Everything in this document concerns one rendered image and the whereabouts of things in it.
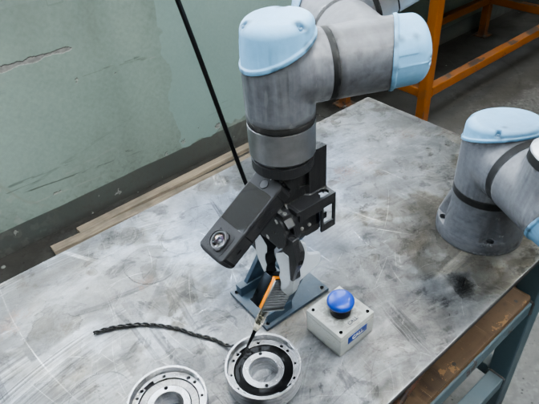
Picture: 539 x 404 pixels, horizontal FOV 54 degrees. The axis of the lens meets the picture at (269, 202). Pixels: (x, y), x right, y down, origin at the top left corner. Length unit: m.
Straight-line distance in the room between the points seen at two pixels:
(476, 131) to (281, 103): 0.43
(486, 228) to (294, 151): 0.48
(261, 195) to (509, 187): 0.39
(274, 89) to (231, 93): 2.12
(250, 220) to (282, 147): 0.10
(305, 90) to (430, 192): 0.62
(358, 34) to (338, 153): 0.68
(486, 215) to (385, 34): 0.48
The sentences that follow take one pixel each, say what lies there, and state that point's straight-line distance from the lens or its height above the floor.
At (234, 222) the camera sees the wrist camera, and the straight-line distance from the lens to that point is 0.59.
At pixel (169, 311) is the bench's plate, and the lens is 0.88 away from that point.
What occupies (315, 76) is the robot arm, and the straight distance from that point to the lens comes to 0.52.
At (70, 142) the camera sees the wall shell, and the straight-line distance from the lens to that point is 2.29.
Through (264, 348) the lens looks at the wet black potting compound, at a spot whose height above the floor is 0.83.
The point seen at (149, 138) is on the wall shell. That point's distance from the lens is 2.45.
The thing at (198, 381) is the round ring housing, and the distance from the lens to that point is 0.76.
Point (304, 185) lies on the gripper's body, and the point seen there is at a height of 1.08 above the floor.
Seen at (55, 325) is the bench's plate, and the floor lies 0.80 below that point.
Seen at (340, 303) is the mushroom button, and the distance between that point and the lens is 0.77.
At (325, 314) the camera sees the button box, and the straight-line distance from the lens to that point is 0.79.
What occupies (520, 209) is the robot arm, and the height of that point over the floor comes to 0.97.
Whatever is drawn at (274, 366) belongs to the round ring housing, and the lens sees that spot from 0.77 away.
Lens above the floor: 1.45
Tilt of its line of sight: 38 degrees down
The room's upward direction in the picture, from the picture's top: 4 degrees counter-clockwise
